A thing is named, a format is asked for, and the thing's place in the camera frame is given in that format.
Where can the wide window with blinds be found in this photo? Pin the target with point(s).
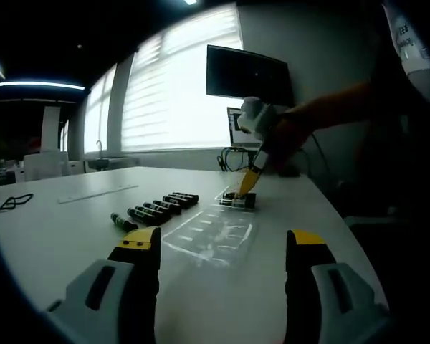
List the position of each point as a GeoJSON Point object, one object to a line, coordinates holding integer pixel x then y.
{"type": "Point", "coordinates": [172, 89]}

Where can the black wall monitor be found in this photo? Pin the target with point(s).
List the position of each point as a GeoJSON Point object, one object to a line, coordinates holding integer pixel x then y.
{"type": "Point", "coordinates": [247, 75]}

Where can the person's dark shirt torso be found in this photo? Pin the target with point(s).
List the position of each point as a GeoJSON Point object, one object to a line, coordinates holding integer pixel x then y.
{"type": "Point", "coordinates": [397, 161]}

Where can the clear plastic box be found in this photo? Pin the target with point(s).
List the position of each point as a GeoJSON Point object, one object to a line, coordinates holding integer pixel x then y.
{"type": "Point", "coordinates": [215, 236]}

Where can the sink with faucet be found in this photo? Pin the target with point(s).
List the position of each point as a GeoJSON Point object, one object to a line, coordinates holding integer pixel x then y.
{"type": "Point", "coordinates": [107, 163]}

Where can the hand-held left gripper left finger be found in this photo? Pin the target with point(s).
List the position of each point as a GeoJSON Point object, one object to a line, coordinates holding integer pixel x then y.
{"type": "Point", "coordinates": [129, 286]}

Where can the white office cabinets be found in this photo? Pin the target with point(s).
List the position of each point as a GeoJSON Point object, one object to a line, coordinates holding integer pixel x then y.
{"type": "Point", "coordinates": [46, 165]}

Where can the open laptop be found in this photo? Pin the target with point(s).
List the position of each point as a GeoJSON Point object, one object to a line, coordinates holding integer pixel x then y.
{"type": "Point", "coordinates": [233, 136]}

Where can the narrow window with blinds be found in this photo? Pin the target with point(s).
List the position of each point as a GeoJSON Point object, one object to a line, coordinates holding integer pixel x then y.
{"type": "Point", "coordinates": [100, 118]}

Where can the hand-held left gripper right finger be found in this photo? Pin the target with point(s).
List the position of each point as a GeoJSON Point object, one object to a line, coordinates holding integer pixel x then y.
{"type": "Point", "coordinates": [304, 286]}

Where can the clear plastic ruler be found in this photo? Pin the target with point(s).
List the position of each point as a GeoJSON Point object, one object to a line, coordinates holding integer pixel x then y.
{"type": "Point", "coordinates": [96, 194]}

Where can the white column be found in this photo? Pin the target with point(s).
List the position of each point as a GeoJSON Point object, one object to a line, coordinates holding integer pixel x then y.
{"type": "Point", "coordinates": [51, 125]}

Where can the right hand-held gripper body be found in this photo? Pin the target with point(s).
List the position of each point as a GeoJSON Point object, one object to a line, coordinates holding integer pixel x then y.
{"type": "Point", "coordinates": [259, 118]}

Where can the row of medicine bottles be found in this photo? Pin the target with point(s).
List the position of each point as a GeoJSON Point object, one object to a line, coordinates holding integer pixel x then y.
{"type": "Point", "coordinates": [150, 214]}

